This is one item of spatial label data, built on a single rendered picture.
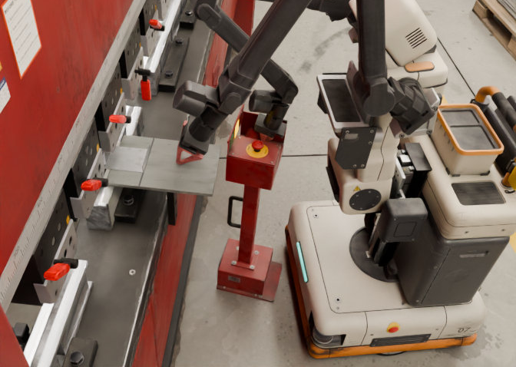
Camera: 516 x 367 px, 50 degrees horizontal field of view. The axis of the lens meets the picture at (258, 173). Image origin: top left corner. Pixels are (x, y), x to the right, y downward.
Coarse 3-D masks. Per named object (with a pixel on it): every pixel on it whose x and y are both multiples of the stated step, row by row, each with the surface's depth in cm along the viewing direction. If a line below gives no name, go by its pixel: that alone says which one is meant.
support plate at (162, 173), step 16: (128, 144) 147; (144, 144) 147; (160, 144) 148; (176, 144) 148; (160, 160) 143; (208, 160) 145; (112, 176) 138; (128, 176) 139; (144, 176) 139; (160, 176) 140; (176, 176) 140; (192, 176) 140; (208, 176) 141; (176, 192) 137; (192, 192) 137; (208, 192) 137
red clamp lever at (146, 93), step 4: (140, 68) 142; (144, 68) 142; (136, 72) 142; (140, 72) 142; (144, 72) 142; (148, 72) 141; (144, 76) 143; (144, 80) 144; (148, 80) 144; (144, 84) 144; (148, 84) 144; (144, 88) 145; (148, 88) 145; (144, 92) 146; (148, 92) 146; (144, 96) 147; (148, 96) 147; (144, 100) 148; (148, 100) 148
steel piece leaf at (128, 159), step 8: (120, 152) 144; (128, 152) 144; (136, 152) 145; (144, 152) 145; (112, 160) 142; (120, 160) 142; (128, 160) 142; (136, 160) 142; (144, 160) 140; (104, 168) 140; (112, 168) 140; (120, 168) 140; (128, 168) 140; (136, 168) 141; (144, 168) 141
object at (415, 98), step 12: (408, 96) 132; (420, 96) 134; (396, 108) 133; (408, 108) 133; (420, 108) 134; (432, 108) 133; (396, 120) 137; (408, 120) 135; (420, 120) 133; (408, 132) 135
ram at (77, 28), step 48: (0, 0) 70; (48, 0) 85; (96, 0) 107; (144, 0) 147; (0, 48) 71; (48, 48) 87; (96, 48) 110; (48, 96) 89; (96, 96) 114; (0, 144) 74; (48, 144) 91; (0, 192) 76; (0, 240) 77
